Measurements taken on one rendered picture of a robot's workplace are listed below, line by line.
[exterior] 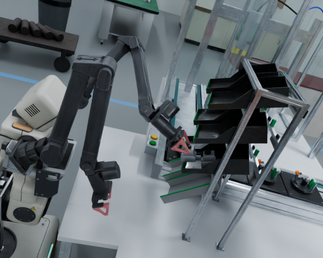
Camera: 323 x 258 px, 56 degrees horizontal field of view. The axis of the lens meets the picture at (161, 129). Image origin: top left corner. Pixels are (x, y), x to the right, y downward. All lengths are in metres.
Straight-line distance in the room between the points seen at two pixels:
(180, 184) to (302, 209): 0.80
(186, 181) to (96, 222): 0.46
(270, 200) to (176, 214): 0.59
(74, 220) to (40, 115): 0.49
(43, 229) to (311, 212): 1.63
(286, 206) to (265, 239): 0.29
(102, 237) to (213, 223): 0.58
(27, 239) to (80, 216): 0.69
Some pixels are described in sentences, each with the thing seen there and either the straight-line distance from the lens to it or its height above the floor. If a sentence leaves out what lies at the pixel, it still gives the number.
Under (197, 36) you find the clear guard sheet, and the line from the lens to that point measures 2.92.
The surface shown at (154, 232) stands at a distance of 1.49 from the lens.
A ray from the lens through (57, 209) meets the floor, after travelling 2.63.
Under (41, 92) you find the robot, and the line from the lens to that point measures 1.24.
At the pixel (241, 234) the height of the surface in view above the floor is 0.86.
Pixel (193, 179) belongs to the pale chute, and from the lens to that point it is 1.48.
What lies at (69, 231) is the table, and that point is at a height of 0.86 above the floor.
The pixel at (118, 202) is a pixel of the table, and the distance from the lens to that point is 1.56.
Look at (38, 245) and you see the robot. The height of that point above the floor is 0.28.
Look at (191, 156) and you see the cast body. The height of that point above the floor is 1.26.
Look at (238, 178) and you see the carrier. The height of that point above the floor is 0.97.
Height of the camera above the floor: 1.98
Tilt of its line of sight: 31 degrees down
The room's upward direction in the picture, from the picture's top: 19 degrees clockwise
